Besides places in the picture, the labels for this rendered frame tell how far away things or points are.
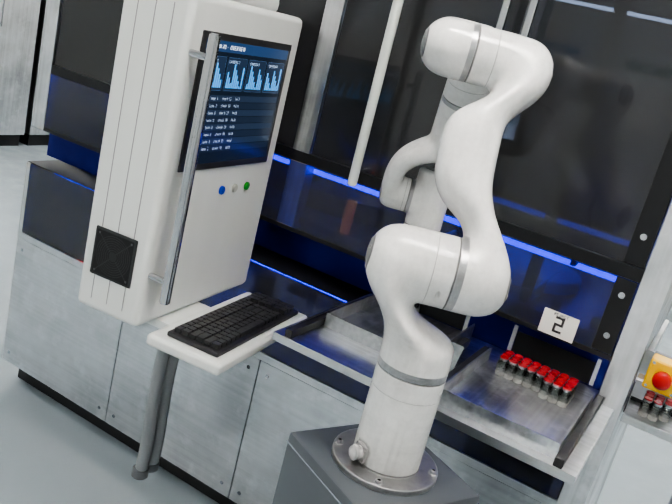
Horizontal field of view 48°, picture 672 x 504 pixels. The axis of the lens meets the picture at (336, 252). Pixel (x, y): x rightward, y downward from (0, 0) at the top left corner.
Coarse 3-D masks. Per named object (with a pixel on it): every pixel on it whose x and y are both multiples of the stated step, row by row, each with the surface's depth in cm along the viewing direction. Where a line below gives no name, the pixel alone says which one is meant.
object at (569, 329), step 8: (544, 312) 179; (552, 312) 178; (544, 320) 179; (552, 320) 178; (560, 320) 177; (568, 320) 176; (576, 320) 175; (544, 328) 179; (560, 328) 177; (568, 328) 176; (576, 328) 175; (560, 336) 177; (568, 336) 176
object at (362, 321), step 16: (352, 304) 188; (368, 304) 198; (336, 320) 177; (352, 320) 187; (368, 320) 189; (432, 320) 201; (352, 336) 176; (368, 336) 173; (448, 336) 192; (464, 336) 191
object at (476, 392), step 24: (480, 360) 177; (456, 384) 165; (480, 384) 168; (504, 384) 172; (456, 408) 152; (480, 408) 150; (504, 408) 160; (528, 408) 162; (552, 408) 165; (576, 408) 169; (504, 432) 148; (528, 432) 146; (552, 432) 154; (552, 456) 144
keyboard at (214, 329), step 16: (240, 304) 193; (256, 304) 196; (272, 304) 198; (288, 304) 201; (192, 320) 177; (208, 320) 179; (224, 320) 181; (240, 320) 183; (256, 320) 186; (272, 320) 191; (176, 336) 170; (192, 336) 170; (208, 336) 170; (224, 336) 172; (240, 336) 176; (256, 336) 182; (208, 352) 167; (224, 352) 169
